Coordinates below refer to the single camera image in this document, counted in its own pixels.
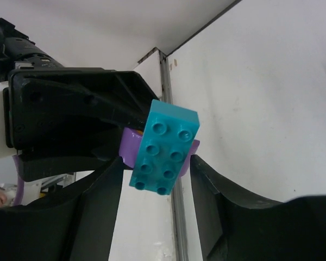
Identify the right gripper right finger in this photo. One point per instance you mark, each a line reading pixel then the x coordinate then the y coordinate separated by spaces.
pixel 237 224

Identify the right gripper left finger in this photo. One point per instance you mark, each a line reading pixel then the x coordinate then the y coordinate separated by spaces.
pixel 74 223

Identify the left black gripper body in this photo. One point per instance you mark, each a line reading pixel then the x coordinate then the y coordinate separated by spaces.
pixel 25 128

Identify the teal long lego brick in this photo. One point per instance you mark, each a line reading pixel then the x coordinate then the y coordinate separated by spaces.
pixel 167 138

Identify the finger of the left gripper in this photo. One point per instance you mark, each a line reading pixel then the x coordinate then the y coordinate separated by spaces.
pixel 121 98
pixel 84 154

